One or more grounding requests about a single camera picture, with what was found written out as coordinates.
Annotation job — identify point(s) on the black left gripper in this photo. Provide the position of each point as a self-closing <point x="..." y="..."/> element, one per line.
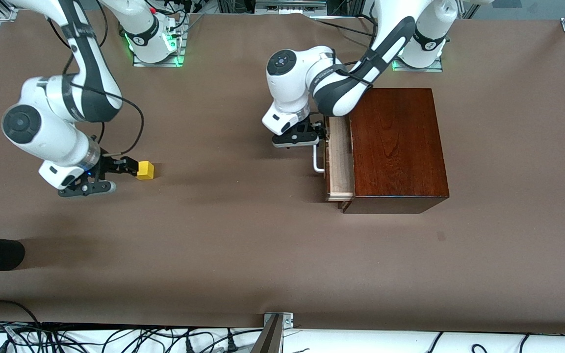
<point x="313" y="128"/>

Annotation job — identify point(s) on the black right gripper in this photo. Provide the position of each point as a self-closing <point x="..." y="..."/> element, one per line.
<point x="108" y="165"/>

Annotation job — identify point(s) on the yellow cube block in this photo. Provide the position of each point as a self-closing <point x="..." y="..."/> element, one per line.
<point x="146" y="170"/>

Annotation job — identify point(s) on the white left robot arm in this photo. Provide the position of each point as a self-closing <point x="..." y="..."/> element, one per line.
<point x="292" y="83"/>

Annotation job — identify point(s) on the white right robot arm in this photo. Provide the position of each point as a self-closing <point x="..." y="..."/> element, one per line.
<point x="52" y="132"/>

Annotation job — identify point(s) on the dark brown wooden cabinet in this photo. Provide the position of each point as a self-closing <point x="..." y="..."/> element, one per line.
<point x="400" y="147"/>

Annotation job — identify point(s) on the brown paper table cover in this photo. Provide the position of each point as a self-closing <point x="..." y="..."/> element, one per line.
<point x="214" y="220"/>

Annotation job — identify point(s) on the grey metal equipment box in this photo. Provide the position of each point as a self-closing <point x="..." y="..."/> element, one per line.
<point x="287" y="7"/>

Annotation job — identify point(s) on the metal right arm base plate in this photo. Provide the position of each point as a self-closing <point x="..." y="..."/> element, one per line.
<point x="157" y="64"/>

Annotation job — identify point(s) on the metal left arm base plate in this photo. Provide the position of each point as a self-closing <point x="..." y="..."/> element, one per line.
<point x="424" y="69"/>

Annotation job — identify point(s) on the small metal mounting bracket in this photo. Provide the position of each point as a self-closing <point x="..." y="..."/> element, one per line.
<point x="286" y="319"/>

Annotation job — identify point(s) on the dark camera support beam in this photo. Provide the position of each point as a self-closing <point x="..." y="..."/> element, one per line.
<point x="269" y="340"/>

